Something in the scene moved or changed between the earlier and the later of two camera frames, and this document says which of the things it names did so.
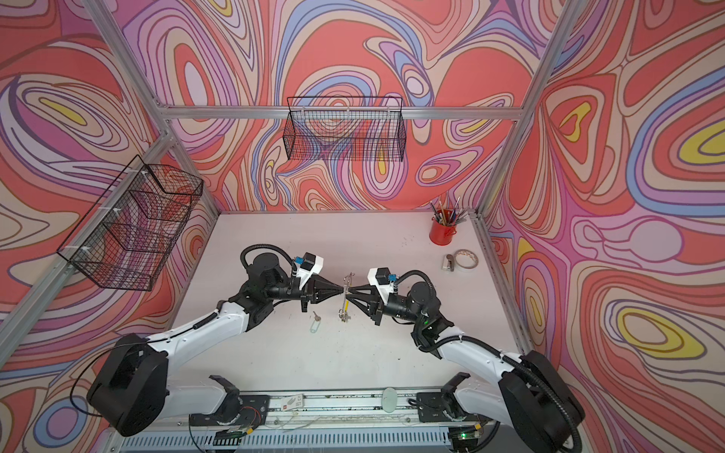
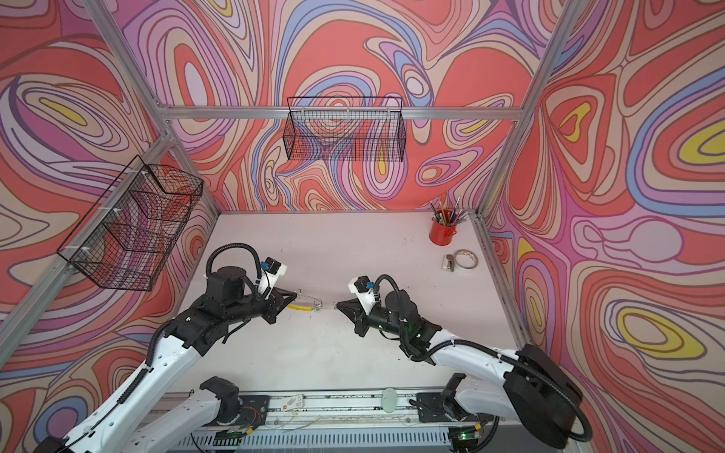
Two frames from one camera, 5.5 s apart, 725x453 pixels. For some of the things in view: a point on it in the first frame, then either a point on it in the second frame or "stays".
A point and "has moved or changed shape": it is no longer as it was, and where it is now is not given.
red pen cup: [441, 235] stays
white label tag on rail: [293, 402] stays
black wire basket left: [123, 241] stays
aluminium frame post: [116, 33] stays
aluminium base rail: [335, 422] stays
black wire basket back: [349, 128] stays
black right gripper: [376, 308] -> [361, 320]
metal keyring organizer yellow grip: [345, 310] has moved or changed shape
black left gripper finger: [325, 288] -> [279, 293]
